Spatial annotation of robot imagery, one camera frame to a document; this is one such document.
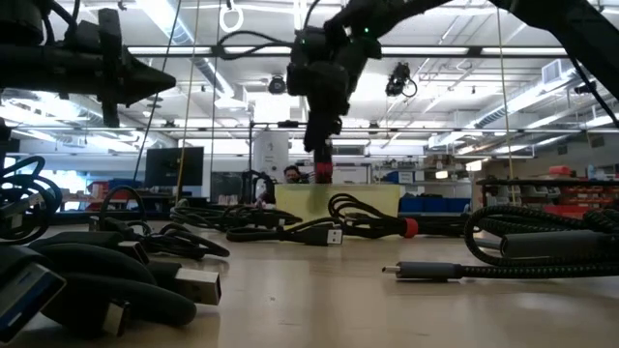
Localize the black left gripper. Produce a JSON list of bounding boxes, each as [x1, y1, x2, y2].
[[47, 8, 178, 130]]

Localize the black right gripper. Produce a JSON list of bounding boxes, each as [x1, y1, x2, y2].
[[288, 60, 350, 166]]

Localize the yellow translucent plastic container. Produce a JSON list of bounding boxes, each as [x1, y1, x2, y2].
[[274, 182, 401, 224]]

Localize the black cable silver USB plug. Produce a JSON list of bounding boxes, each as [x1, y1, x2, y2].
[[225, 217, 345, 247]]

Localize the thin black cable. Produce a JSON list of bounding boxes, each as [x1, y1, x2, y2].
[[89, 185, 232, 261]]

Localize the braided cable with grey plugs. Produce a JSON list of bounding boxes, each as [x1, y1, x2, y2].
[[381, 202, 619, 282]]

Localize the black looped cable silver plug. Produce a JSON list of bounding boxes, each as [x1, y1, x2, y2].
[[0, 154, 65, 246]]

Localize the thick black cable silver plug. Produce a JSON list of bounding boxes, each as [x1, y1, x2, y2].
[[41, 273, 199, 339], [27, 230, 224, 306]]

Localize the black cable blue USB plug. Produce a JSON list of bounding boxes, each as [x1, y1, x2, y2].
[[0, 244, 68, 345]]

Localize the person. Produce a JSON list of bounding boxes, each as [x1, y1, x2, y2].
[[282, 164, 310, 186]]

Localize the white cylindrical column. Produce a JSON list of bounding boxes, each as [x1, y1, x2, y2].
[[251, 130, 291, 184]]

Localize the black computer monitor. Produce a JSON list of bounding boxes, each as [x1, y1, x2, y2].
[[144, 146, 206, 189]]

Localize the dark square panel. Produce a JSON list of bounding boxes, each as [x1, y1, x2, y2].
[[210, 170, 244, 205]]

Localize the red and blue bins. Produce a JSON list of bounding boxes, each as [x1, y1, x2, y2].
[[85, 178, 146, 213]]

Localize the blue storage bins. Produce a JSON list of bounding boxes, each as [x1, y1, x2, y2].
[[398, 195, 473, 215]]

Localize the black workbench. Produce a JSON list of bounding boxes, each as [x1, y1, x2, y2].
[[475, 176, 619, 219]]

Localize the red storage bins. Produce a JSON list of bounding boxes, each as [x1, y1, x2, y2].
[[544, 186, 619, 219]]

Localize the black ceiling device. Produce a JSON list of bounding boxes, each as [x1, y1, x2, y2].
[[573, 79, 600, 96]]

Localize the black hanging cable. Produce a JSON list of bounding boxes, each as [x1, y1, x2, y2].
[[133, 0, 184, 184]]

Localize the yellow hanging cord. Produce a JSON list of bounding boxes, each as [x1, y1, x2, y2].
[[174, 0, 202, 203], [496, 0, 517, 205]]

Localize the round black ceiling camera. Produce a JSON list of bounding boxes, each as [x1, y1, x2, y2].
[[267, 73, 288, 96]]

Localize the white hanging cable loop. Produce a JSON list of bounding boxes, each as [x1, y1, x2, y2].
[[219, 0, 246, 35]]

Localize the black overhead camera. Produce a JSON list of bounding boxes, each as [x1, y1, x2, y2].
[[384, 61, 419, 99]]

